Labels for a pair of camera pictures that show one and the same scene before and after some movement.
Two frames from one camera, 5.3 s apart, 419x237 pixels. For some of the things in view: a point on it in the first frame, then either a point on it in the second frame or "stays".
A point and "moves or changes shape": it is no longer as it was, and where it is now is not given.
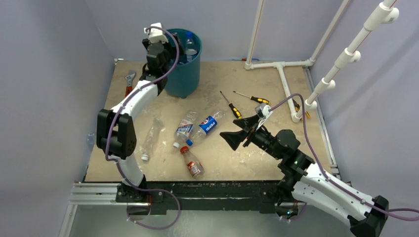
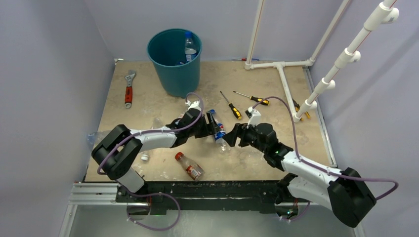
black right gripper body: x=260 y=138 stays
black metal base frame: x=204 y=195 stays
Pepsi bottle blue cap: x=190 y=51 stays
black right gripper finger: x=233 y=138 stays
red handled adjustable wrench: x=129 y=79 stays
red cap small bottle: x=194 y=166 moves or changes shape
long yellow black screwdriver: x=257 y=99 stays
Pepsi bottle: x=205 y=127 moves or changes shape
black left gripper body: x=171 y=53 -> x=202 y=130
